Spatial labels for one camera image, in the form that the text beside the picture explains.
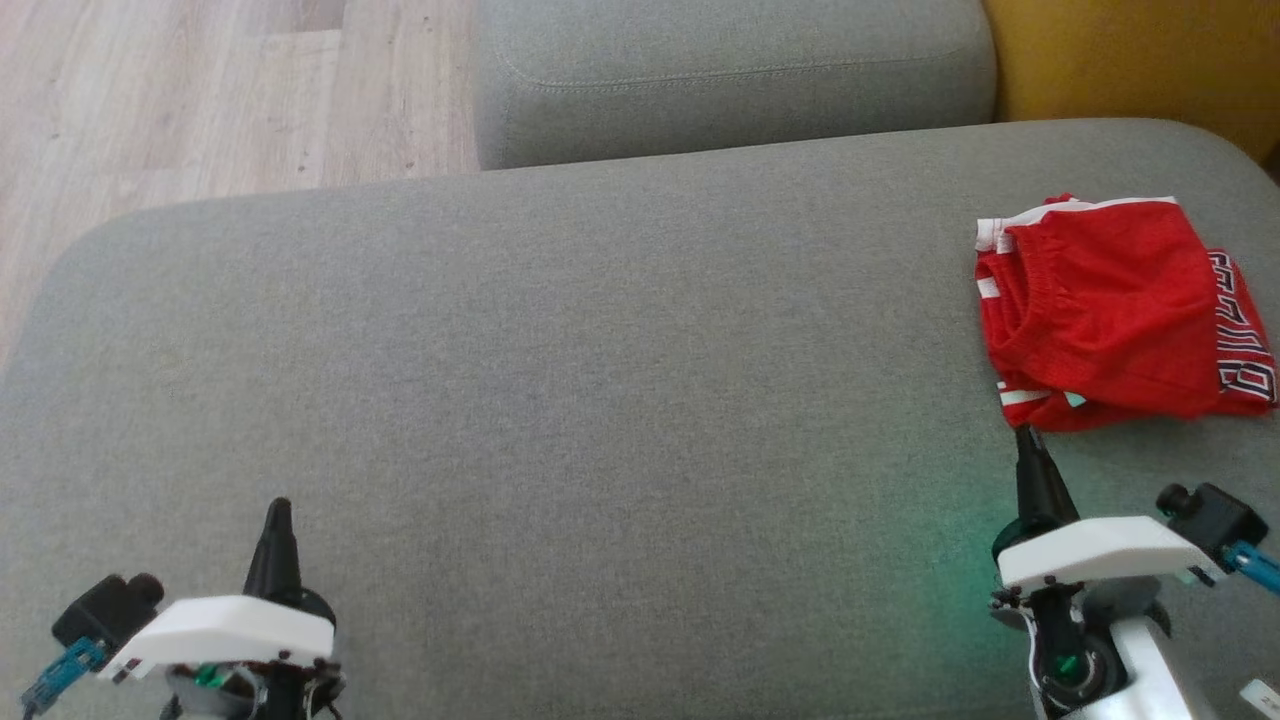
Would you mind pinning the large grey sofa chaise cushion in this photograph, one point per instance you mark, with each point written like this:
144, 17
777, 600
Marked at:
600, 400

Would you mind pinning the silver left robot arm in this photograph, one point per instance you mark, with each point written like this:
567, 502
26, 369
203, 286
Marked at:
195, 705

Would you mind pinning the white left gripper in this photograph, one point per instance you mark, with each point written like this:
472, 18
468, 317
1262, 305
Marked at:
220, 635

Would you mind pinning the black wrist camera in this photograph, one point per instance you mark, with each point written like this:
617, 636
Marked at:
105, 610
1220, 520

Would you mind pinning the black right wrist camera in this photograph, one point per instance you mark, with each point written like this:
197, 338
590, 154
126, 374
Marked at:
1220, 520

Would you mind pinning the grey sofa seat cushion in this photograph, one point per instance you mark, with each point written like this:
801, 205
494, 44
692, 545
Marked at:
730, 80

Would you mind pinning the red basketball shorts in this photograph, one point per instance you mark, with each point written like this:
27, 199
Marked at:
1110, 310

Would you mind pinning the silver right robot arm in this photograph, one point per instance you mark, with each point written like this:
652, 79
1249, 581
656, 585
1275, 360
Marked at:
1150, 680

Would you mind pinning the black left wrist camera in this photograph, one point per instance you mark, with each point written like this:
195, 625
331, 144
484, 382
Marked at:
105, 610

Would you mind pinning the yellow sofa backrest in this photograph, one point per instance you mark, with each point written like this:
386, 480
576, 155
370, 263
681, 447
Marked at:
1150, 60

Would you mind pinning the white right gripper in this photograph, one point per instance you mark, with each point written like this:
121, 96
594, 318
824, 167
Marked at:
1100, 550

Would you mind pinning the red basketball jersey white sleeves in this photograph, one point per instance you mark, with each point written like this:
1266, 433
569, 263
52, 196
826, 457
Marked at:
1245, 340

